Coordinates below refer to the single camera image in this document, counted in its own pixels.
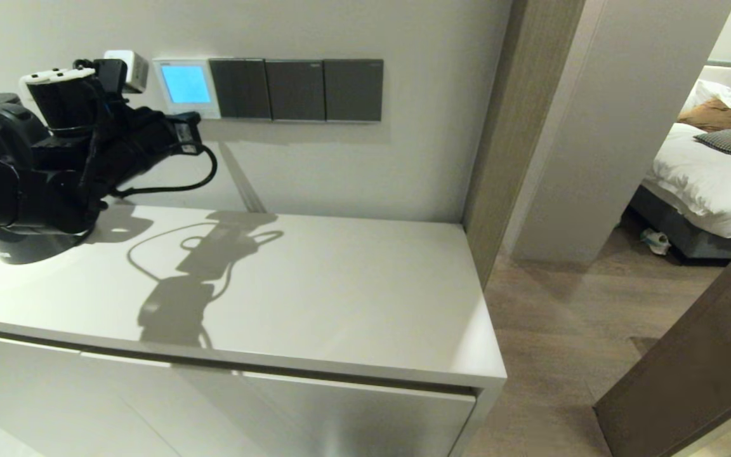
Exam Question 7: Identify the white cabinet door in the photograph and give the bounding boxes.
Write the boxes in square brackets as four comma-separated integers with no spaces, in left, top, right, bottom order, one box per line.
[80,351,477,457]
[0,329,182,457]

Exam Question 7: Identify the white wall thermostat panel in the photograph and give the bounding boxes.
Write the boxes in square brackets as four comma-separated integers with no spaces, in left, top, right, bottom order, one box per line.
[153,58,221,121]

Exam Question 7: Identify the brown cushion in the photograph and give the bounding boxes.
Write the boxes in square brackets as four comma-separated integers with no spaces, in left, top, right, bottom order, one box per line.
[678,96,731,134]

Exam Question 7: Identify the black electric kettle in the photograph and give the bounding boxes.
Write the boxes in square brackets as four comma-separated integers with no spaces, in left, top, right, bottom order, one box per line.
[0,93,96,265]

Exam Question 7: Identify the dark grey single wall switch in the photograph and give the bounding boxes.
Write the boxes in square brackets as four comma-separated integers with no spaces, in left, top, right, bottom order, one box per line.
[324,58,384,123]
[264,59,327,122]

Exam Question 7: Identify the light wooden door frame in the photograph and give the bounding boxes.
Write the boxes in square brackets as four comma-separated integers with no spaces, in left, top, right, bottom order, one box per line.
[461,0,586,290]

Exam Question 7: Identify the white bed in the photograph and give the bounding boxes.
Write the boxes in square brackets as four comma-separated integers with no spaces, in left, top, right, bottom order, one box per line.
[642,121,731,241]

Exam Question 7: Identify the white slipper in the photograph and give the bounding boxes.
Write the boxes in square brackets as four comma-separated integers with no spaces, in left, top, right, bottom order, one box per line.
[640,228,671,256]

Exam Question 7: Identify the grey bed base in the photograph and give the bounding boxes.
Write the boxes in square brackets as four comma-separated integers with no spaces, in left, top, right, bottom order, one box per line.
[629,184,731,261]

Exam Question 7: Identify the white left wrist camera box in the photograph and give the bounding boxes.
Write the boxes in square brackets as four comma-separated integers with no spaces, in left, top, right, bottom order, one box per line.
[103,50,150,95]

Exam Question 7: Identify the small white pillow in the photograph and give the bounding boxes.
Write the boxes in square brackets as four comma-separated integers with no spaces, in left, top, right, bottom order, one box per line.
[683,79,731,112]

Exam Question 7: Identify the black camera cable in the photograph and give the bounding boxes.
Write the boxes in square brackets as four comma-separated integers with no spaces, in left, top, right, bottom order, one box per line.
[109,145,218,198]

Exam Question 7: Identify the dark grey multi-rocker wall switch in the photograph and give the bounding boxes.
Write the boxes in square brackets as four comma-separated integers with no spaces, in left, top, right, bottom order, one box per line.
[208,58,272,121]

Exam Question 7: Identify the brown wooden door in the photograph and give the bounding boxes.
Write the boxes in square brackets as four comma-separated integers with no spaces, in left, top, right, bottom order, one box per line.
[594,219,731,457]

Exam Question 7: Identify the white sideboard cabinet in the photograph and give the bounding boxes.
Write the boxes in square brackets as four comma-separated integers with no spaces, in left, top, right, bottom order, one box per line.
[0,202,508,457]

